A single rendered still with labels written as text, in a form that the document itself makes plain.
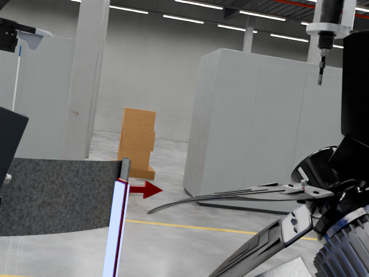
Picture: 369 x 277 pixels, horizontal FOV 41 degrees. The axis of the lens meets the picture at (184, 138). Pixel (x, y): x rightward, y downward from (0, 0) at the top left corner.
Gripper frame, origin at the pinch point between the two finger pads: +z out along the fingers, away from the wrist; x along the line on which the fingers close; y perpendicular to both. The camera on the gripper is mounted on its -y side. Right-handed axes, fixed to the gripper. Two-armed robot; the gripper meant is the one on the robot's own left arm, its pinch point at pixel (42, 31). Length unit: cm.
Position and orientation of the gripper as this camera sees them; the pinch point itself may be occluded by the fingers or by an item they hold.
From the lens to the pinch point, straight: 146.2
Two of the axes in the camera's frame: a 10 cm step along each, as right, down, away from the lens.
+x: 7.1, 2.7, -6.5
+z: 6.7, 0.6, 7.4
